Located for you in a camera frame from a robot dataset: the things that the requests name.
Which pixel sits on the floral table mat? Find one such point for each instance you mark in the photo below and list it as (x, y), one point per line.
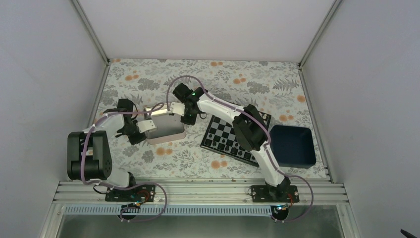
(272, 87)

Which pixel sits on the blue plastic box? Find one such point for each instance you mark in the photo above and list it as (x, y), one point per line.
(293, 146)

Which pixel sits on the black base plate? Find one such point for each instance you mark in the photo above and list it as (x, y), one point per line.
(262, 194)
(144, 193)

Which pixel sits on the left aluminium frame post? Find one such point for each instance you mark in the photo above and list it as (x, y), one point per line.
(87, 25)

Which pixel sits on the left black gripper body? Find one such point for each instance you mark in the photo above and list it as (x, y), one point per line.
(129, 128)

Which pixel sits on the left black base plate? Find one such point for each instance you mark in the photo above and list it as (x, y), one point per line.
(144, 193)

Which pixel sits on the aluminium frame post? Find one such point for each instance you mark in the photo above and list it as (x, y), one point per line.
(325, 23)
(87, 25)

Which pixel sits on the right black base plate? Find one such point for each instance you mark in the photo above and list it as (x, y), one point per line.
(262, 194)

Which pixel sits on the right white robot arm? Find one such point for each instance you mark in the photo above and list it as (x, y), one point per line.
(249, 129)

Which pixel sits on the black white chessboard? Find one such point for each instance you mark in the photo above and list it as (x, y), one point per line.
(219, 134)

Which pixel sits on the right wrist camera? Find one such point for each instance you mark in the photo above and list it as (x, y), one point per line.
(176, 108)

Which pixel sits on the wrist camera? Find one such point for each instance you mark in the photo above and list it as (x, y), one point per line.
(176, 108)
(146, 125)

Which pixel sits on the right aluminium frame post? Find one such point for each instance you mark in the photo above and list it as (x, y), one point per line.
(325, 23)

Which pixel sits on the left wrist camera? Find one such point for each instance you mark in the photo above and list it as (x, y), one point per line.
(146, 125)

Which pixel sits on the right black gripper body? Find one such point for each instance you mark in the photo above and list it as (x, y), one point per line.
(192, 118)

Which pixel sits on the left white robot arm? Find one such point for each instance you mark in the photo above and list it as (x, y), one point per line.
(88, 151)

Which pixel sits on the aluminium front rail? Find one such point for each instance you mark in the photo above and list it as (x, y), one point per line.
(208, 192)

